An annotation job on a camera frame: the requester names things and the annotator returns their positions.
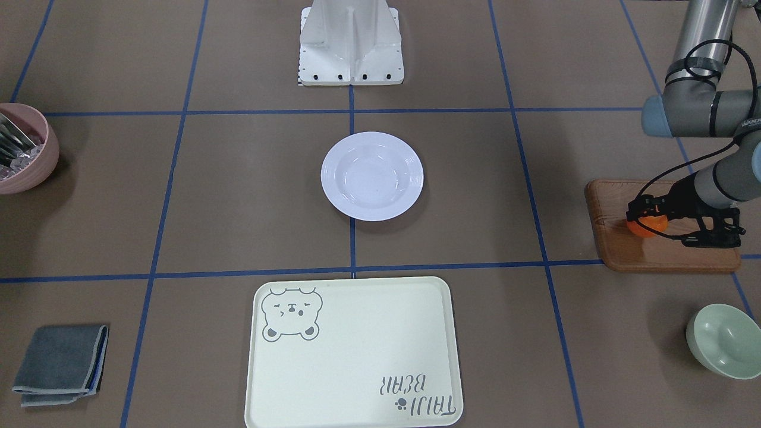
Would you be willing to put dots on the grey folded cloth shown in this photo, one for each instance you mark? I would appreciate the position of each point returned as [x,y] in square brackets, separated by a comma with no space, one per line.
[62,364]

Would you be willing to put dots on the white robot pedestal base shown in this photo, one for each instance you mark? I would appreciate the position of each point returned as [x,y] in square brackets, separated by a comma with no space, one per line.
[350,43]

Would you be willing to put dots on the green ceramic bowl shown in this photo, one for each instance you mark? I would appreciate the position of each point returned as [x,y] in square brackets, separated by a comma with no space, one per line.
[725,340]

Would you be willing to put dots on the brown wooden cutting board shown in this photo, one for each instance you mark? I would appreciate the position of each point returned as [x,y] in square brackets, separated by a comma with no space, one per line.
[622,251]

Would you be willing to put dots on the clear ice cubes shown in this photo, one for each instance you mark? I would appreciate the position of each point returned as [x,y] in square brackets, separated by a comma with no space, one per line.
[12,166]

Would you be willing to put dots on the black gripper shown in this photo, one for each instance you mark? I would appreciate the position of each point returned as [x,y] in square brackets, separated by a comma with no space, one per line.
[682,197]

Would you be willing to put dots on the white round plate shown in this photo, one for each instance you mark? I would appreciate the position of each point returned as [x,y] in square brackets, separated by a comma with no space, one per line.
[372,176]

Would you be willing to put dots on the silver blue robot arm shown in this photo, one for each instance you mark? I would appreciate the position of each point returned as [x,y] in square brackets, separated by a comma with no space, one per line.
[692,105]

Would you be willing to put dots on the orange mandarin fruit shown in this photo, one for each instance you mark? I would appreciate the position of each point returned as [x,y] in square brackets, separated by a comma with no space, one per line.
[648,226]

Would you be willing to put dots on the pink bowl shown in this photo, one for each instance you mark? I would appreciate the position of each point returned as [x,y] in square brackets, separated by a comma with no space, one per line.
[36,164]

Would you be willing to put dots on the metal scoop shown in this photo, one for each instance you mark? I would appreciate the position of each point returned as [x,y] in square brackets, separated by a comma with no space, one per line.
[13,141]

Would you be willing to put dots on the cream bear print tray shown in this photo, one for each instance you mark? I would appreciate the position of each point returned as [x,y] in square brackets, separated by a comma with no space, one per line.
[378,352]

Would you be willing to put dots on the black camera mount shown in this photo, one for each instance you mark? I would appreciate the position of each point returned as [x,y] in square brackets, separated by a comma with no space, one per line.
[717,228]

